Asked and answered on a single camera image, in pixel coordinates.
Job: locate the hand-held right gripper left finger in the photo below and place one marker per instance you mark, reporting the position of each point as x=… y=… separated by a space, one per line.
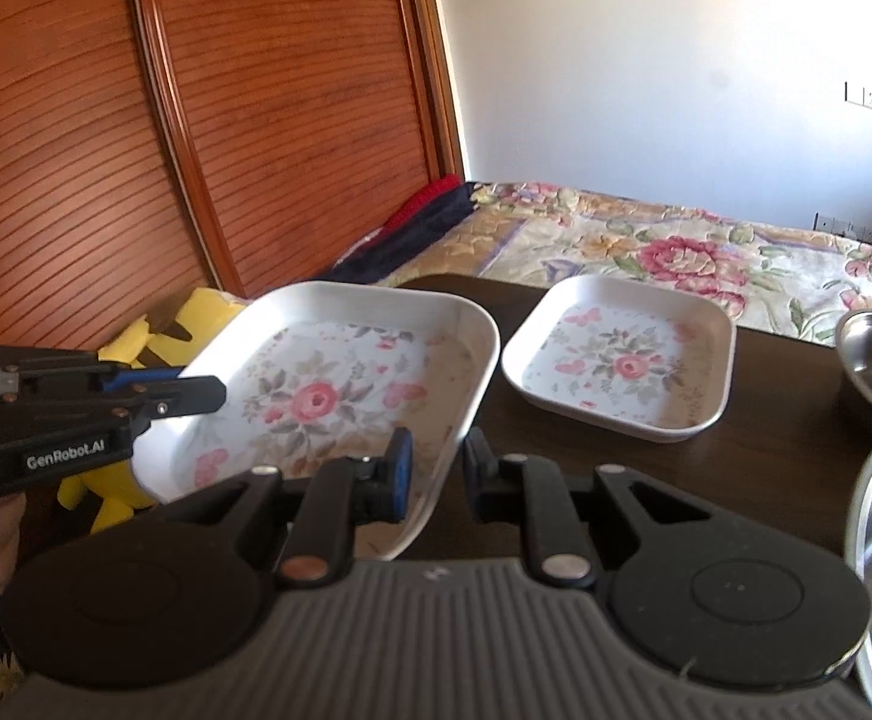
x=403 y=469

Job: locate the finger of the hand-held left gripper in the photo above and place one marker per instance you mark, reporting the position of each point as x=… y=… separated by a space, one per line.
x=181 y=397
x=60 y=360

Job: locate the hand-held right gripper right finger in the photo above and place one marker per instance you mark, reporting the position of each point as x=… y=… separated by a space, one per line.
x=473 y=465

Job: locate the large square floral plate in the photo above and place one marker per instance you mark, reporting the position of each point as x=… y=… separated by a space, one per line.
x=316 y=397

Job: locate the yellow plush toy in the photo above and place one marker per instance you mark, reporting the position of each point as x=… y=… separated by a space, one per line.
x=203 y=311

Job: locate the small square floral plate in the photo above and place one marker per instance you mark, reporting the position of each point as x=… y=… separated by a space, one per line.
x=623 y=367

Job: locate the dark blue cloth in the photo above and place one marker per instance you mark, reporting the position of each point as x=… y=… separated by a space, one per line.
x=421 y=232

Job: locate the floral quilted blanket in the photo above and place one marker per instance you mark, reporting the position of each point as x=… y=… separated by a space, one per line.
x=631 y=240

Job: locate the red cloth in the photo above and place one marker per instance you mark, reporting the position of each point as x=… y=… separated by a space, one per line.
x=436 y=191

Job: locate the wooden slatted wardrobe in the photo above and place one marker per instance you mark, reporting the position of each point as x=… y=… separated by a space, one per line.
x=256 y=127

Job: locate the wall socket strip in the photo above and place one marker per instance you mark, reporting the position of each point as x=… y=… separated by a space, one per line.
x=848 y=229

